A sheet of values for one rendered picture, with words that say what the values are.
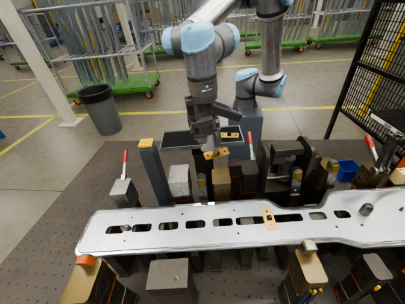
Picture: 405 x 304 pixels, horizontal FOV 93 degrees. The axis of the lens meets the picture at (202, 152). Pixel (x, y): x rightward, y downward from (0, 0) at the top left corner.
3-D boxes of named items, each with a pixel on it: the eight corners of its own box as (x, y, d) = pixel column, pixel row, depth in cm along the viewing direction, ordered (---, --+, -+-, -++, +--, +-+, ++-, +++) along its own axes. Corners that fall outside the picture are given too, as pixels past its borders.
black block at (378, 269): (344, 317, 70) (384, 292, 52) (329, 286, 78) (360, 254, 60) (358, 316, 70) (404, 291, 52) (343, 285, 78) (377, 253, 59)
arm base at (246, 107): (232, 104, 124) (232, 89, 118) (255, 103, 122) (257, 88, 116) (232, 115, 113) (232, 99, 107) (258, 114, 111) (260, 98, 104)
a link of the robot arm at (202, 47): (222, 19, 42) (201, 27, 36) (224, 71, 49) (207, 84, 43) (193, 20, 45) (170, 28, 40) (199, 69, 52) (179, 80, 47)
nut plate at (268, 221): (278, 229, 67) (278, 227, 66) (267, 230, 67) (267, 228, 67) (270, 209, 74) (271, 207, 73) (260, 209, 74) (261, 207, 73)
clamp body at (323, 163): (302, 222, 100) (325, 171, 77) (295, 204, 109) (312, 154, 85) (315, 221, 100) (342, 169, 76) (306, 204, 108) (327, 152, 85)
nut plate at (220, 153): (206, 160, 63) (205, 157, 62) (202, 153, 66) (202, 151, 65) (229, 154, 64) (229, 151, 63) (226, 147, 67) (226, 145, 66)
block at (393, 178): (361, 225, 95) (403, 174, 73) (357, 219, 98) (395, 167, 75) (369, 225, 95) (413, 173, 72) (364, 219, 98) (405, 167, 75)
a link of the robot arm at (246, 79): (240, 88, 118) (240, 65, 109) (261, 91, 112) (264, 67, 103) (231, 96, 110) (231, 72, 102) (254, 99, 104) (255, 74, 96)
